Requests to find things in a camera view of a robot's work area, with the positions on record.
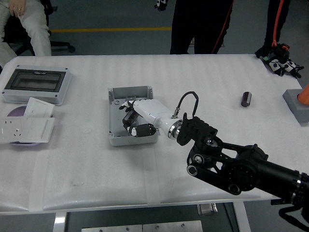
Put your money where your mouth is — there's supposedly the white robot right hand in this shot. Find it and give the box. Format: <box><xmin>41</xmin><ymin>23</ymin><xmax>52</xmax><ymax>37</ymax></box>
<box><xmin>119</xmin><ymin>98</ymin><xmax>181</xmax><ymax>139</ymax></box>

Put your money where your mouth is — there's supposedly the standing person's left gloved hand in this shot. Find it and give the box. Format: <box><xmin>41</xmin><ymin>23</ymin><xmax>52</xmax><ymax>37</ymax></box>
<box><xmin>255</xmin><ymin>43</ymin><xmax>305</xmax><ymax>79</ymax></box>

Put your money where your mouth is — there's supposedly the seated person's hand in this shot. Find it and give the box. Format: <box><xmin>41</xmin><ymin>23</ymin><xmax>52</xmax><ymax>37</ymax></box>
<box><xmin>8</xmin><ymin>0</ymin><xmax>26</xmax><ymax>17</ymax></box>

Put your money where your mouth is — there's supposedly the standing person's right gloved hand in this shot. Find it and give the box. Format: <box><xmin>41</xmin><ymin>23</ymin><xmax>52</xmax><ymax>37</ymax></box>
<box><xmin>154</xmin><ymin>0</ymin><xmax>169</xmax><ymax>12</ymax></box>

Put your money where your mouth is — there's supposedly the open grey plastic box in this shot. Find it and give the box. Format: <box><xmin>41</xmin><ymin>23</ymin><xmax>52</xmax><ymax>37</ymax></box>
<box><xmin>107</xmin><ymin>86</ymin><xmax>161</xmax><ymax>147</ymax></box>

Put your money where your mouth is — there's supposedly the grey distribution box dark window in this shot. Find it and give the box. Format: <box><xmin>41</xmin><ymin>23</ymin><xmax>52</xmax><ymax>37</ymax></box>
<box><xmin>1</xmin><ymin>64</ymin><xmax>73</xmax><ymax>106</ymax></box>

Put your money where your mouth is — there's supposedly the seated person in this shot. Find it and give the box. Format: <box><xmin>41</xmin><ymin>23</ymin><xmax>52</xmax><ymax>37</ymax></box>
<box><xmin>0</xmin><ymin>0</ymin><xmax>53</xmax><ymax>70</ymax></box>

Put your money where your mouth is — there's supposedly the standing person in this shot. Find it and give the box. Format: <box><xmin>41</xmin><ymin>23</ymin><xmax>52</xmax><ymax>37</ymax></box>
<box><xmin>169</xmin><ymin>0</ymin><xmax>234</xmax><ymax>55</ymax></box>

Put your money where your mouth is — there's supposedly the orange cone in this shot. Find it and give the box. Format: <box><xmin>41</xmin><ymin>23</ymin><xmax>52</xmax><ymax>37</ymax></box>
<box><xmin>297</xmin><ymin>83</ymin><xmax>309</xmax><ymax>105</ymax></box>

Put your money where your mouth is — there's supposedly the grey block base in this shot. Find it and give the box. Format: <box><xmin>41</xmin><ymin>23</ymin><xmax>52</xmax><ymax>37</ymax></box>
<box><xmin>282</xmin><ymin>88</ymin><xmax>309</xmax><ymax>127</ymax></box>

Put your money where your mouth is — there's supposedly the black office chair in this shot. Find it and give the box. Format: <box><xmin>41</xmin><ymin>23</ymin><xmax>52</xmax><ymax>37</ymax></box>
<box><xmin>3</xmin><ymin>0</ymin><xmax>76</xmax><ymax>56</ymax></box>

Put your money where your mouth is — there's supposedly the white foam table mat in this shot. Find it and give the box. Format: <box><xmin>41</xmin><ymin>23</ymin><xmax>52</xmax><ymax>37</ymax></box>
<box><xmin>0</xmin><ymin>54</ymin><xmax>309</xmax><ymax>213</ymax></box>

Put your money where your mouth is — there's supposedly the purple round plate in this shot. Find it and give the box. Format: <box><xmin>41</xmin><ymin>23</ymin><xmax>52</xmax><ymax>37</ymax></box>
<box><xmin>6</xmin><ymin>105</ymin><xmax>43</xmax><ymax>147</ymax></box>

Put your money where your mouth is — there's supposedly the grey metal plate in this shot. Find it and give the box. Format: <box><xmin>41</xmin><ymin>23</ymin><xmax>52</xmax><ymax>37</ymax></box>
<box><xmin>81</xmin><ymin>224</ymin><xmax>143</xmax><ymax>232</ymax></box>
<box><xmin>142</xmin><ymin>221</ymin><xmax>203</xmax><ymax>232</ymax></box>

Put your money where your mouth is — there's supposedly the small white switch plate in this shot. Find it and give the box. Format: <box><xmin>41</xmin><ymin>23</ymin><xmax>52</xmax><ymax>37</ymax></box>
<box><xmin>23</xmin><ymin>97</ymin><xmax>55</xmax><ymax>119</ymax></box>

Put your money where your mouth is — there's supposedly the large white switch plate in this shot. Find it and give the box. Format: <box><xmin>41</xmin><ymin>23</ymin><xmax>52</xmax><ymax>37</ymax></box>
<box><xmin>18</xmin><ymin>117</ymin><xmax>56</xmax><ymax>143</ymax></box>

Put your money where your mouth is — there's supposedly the small metal bracket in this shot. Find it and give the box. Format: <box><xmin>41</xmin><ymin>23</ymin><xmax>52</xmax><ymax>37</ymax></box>
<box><xmin>197</xmin><ymin>203</ymin><xmax>218</xmax><ymax>216</ymax></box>

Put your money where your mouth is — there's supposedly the white wall socket panel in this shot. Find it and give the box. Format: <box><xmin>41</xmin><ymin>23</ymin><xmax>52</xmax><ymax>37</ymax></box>
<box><xmin>0</xmin><ymin>117</ymin><xmax>28</xmax><ymax>144</ymax></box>

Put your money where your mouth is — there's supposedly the white table frame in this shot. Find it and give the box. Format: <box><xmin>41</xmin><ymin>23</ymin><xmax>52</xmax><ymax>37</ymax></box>
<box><xmin>0</xmin><ymin>202</ymin><xmax>252</xmax><ymax>232</ymax></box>

